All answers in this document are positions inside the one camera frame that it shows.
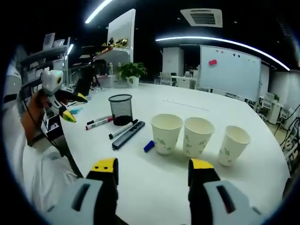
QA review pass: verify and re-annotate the black whiteboard marker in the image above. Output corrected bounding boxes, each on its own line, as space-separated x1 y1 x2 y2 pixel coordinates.
108 119 139 140

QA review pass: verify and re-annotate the white office chair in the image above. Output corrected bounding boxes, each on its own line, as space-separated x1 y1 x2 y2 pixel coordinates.
262 92 275 111

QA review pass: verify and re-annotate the white paper cup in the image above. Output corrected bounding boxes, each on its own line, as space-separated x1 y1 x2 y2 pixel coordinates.
183 117 216 158
217 125 252 167
150 113 184 156

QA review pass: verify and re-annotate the rolling whiteboard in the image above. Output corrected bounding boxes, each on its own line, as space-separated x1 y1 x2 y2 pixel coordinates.
198 44 263 103

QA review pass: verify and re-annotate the red whiteboard marker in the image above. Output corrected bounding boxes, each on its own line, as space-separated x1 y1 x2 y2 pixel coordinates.
85 117 114 131

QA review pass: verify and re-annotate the black box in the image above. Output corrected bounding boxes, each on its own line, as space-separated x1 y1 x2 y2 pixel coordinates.
41 114 65 141

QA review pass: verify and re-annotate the black-capped whiteboard marker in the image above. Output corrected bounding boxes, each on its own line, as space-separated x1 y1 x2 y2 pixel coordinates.
86 115 113 126

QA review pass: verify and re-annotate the ceiling air conditioner vent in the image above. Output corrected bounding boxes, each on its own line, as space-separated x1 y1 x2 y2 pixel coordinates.
180 8 223 29

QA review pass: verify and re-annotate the short ceiling light strip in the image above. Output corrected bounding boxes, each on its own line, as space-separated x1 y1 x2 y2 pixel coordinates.
84 0 113 24

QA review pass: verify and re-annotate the white device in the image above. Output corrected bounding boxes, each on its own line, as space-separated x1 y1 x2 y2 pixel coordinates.
2 67 23 111

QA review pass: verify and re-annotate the person's left hand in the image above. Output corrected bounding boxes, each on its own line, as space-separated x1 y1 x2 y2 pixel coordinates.
32 90 49 110

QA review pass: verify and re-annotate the white display board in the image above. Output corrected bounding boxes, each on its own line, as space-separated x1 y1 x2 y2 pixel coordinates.
106 8 136 64

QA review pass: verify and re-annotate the blue marker cap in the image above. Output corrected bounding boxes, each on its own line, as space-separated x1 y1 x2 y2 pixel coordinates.
143 140 156 153

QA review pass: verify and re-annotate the long curved ceiling light strip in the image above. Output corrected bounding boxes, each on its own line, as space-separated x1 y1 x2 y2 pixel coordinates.
155 36 292 72

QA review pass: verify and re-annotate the bundle of cables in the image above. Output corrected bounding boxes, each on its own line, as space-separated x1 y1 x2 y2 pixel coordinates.
273 109 300 175

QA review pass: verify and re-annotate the grey storage shelf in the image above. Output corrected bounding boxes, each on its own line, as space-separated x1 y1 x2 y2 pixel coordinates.
15 32 72 94

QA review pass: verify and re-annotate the potted green plant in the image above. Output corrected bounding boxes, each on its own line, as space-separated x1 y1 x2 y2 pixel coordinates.
116 61 148 89

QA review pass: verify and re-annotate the grey office chair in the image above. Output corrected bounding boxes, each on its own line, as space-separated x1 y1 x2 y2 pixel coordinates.
159 72 173 86

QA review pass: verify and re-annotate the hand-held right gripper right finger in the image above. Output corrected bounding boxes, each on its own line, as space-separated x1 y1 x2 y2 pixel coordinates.
187 158 266 225

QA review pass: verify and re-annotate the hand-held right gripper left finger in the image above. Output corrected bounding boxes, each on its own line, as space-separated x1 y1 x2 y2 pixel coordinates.
44 157 119 225

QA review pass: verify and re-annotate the black mesh pen holder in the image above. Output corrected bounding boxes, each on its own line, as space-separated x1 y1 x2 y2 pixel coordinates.
108 94 133 127

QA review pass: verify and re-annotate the person's white clothing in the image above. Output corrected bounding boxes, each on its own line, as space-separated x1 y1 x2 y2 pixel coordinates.
13 131 83 213

